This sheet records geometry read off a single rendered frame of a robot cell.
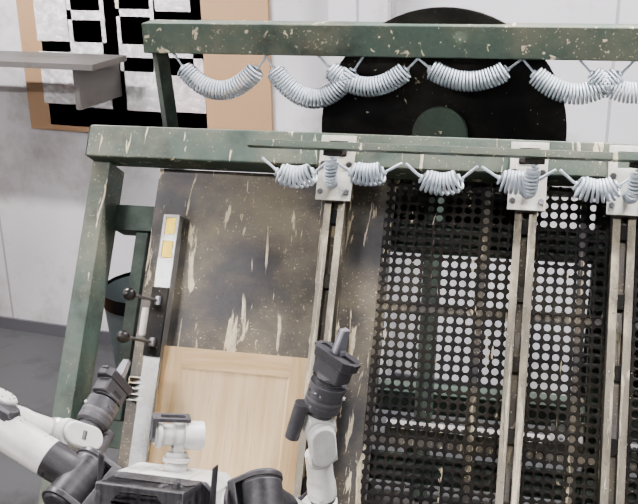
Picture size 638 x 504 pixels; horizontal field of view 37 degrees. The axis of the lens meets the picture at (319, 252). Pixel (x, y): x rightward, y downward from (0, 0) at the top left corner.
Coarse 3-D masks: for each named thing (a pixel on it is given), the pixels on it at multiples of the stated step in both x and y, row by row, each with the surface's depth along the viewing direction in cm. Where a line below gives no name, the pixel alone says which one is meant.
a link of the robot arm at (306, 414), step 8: (296, 400) 219; (304, 400) 220; (296, 408) 218; (304, 408) 218; (312, 408) 217; (320, 408) 216; (328, 408) 217; (336, 408) 218; (296, 416) 218; (304, 416) 219; (312, 416) 219; (320, 416) 218; (328, 416) 217; (288, 424) 220; (296, 424) 219; (304, 424) 221; (312, 424) 218; (288, 432) 220; (296, 432) 220; (304, 432) 221; (296, 440) 221
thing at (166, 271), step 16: (176, 224) 277; (160, 240) 277; (176, 240) 276; (160, 256) 275; (176, 256) 276; (160, 272) 274; (176, 272) 277; (144, 368) 269; (160, 368) 270; (144, 384) 268; (144, 400) 267; (144, 416) 266; (144, 432) 265; (144, 448) 264; (128, 464) 264
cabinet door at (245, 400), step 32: (192, 352) 269; (224, 352) 267; (160, 384) 269; (192, 384) 268; (224, 384) 266; (256, 384) 264; (288, 384) 262; (192, 416) 266; (224, 416) 264; (256, 416) 262; (288, 416) 260; (160, 448) 265; (224, 448) 262; (256, 448) 260; (288, 448) 258; (288, 480) 256
